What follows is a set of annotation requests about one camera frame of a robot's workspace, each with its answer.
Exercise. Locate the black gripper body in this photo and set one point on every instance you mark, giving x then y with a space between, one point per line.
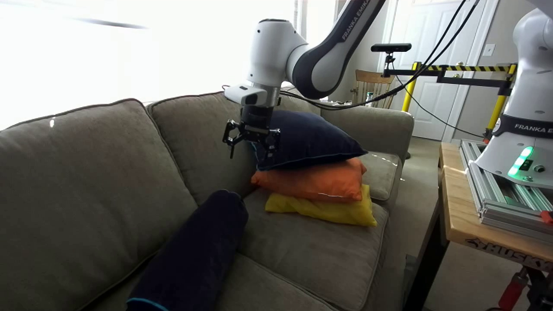
259 116

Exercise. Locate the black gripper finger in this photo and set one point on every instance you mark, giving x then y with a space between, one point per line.
233 135
274 147

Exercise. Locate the navy cylindrical bolster pillow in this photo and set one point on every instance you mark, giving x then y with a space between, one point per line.
191 259

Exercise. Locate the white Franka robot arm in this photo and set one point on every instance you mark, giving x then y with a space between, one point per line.
323 62

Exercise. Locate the navy square pillow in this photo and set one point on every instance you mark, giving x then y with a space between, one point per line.
314 140

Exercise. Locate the small beige throw pillow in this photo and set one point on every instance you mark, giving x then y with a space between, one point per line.
300 104

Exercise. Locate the orange pillow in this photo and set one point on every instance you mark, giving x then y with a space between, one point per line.
317 181

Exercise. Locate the yellow pillow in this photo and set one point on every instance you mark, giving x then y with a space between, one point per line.
330 209

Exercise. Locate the beige sofa back cushion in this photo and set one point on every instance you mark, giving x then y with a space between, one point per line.
196 138
88 200

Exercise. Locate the beige fabric sofa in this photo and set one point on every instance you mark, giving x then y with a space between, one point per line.
300 252

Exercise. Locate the wooden chair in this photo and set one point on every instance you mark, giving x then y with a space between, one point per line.
374 86

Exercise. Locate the bright window with blinds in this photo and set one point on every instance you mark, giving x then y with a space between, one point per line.
115 52

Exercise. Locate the wooden butcher block table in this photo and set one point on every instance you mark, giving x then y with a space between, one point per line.
461 213

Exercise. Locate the yellow black striped stand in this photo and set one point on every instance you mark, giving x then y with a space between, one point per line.
461 71

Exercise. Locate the white panel door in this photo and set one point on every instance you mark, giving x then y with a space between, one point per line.
444 35

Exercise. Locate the red clamp under table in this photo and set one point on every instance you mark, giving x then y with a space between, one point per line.
513 290

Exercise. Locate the black stereo camera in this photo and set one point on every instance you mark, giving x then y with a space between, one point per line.
392 47

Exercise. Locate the white light switch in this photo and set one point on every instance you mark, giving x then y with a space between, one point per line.
490 48

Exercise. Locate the aluminium rail base frame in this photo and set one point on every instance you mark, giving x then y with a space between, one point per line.
508 200

